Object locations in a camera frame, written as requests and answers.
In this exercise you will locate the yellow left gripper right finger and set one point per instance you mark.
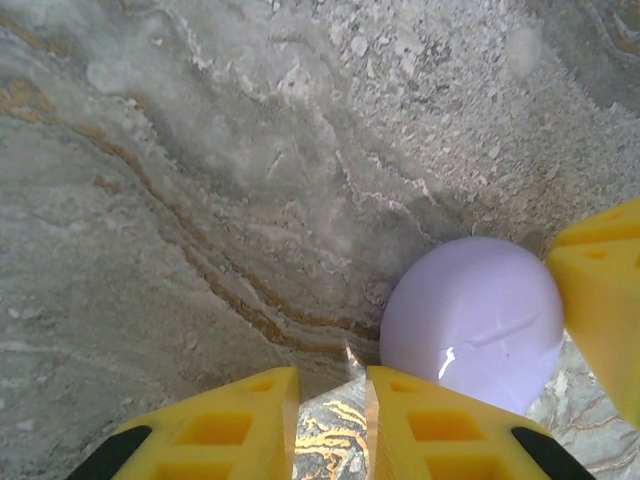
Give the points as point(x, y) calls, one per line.
point(440, 435)

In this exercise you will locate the purple earbud charging case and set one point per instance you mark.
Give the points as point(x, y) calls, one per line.
point(465, 310)

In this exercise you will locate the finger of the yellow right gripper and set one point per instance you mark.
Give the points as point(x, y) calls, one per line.
point(605, 310)

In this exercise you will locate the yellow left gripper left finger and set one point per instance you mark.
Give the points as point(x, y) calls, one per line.
point(210, 435)

